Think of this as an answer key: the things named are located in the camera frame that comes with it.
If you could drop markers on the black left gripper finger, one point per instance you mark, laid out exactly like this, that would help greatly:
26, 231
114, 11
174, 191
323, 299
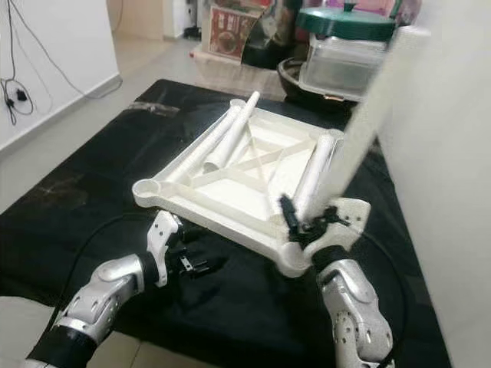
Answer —
188, 234
203, 267

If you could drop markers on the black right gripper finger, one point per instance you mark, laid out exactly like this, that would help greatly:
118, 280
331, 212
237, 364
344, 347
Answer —
290, 215

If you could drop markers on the white plastic table top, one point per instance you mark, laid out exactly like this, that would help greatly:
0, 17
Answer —
268, 176

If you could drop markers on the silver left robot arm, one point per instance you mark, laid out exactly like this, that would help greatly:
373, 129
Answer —
107, 287

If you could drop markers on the black table cloth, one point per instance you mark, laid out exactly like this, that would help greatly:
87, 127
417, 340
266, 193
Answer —
61, 245

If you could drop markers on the clear tape strip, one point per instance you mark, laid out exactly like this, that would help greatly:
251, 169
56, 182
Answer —
157, 109

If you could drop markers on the black wok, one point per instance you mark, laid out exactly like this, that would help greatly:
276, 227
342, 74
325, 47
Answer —
291, 80

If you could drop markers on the clear plastic bin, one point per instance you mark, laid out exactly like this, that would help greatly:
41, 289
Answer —
341, 69

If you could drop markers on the beige woven mat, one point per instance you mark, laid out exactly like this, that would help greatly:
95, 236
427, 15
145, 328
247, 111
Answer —
222, 73

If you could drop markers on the black shiny bag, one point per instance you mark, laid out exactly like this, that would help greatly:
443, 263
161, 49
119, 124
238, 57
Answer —
268, 38

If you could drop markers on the green pot lid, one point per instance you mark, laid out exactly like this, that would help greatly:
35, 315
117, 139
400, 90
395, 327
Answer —
345, 24

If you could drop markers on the black plug adapter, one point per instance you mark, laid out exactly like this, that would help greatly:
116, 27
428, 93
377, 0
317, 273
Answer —
22, 95

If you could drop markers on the light wooden door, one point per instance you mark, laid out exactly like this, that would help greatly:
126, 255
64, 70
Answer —
134, 19

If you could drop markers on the pink box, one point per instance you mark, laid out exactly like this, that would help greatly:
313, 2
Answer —
376, 4

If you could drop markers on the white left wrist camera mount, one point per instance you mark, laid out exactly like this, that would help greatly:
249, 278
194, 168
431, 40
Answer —
165, 230

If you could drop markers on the dark picture frame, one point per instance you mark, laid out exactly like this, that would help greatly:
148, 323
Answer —
406, 11

